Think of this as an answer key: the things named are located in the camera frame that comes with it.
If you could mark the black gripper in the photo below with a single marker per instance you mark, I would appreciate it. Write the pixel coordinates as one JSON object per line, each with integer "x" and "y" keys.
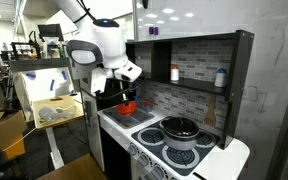
{"x": 112, "y": 89}

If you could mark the orange plastic bowl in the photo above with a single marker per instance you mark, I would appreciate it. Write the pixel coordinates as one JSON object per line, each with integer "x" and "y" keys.
{"x": 126, "y": 108}

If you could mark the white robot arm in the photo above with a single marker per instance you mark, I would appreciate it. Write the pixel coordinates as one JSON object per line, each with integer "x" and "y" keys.
{"x": 110, "y": 43}

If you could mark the gray sink basin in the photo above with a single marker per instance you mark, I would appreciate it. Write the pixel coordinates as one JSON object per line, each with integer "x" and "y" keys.
{"x": 142, "y": 116}

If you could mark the gray shelf board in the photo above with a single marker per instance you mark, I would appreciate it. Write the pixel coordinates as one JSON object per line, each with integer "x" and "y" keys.
{"x": 37, "y": 64}

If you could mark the wooden top desk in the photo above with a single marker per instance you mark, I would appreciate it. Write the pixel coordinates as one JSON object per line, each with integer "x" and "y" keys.
{"x": 67, "y": 100}

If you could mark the blue tape strip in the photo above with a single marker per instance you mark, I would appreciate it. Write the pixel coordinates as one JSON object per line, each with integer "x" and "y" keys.
{"x": 52, "y": 85}
{"x": 64, "y": 74}
{"x": 31, "y": 76}

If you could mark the gray cooktop with burners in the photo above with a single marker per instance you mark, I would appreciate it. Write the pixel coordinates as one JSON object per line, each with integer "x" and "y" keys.
{"x": 150, "y": 136}

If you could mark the gray stove knob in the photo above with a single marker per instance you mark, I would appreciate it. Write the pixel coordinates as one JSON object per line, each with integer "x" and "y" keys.
{"x": 143, "y": 160}
{"x": 132, "y": 149}
{"x": 158, "y": 172}

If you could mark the white shaker orange cap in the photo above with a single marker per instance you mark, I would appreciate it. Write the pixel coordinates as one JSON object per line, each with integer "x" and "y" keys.
{"x": 174, "y": 74}

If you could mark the white cloth bundle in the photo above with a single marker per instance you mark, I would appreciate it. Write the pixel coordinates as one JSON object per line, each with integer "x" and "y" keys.
{"x": 52, "y": 112}

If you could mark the purple magnet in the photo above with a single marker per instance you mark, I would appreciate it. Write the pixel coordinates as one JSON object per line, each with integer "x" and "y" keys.
{"x": 151, "y": 30}
{"x": 156, "y": 31}

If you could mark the white board with tape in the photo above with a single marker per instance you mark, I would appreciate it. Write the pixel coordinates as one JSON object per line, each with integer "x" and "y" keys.
{"x": 40, "y": 85}

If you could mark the small gray pot black lid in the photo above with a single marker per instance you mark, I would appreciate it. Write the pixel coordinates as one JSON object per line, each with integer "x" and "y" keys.
{"x": 180, "y": 128}

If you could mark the black monitor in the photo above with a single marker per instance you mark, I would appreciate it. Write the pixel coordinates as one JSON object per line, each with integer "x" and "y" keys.
{"x": 50, "y": 31}

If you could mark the slotted wooden spatula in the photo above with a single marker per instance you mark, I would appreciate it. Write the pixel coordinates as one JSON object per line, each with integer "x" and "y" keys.
{"x": 210, "y": 115}

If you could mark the large cardboard box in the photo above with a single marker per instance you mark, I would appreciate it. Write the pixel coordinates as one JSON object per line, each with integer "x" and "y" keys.
{"x": 14, "y": 133}

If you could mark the white shaker blue cap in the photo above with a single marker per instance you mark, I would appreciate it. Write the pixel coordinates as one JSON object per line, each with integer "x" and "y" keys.
{"x": 220, "y": 79}

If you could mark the toy kitchen playset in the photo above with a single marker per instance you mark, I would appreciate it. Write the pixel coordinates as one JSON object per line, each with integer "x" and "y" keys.
{"x": 244, "y": 83}

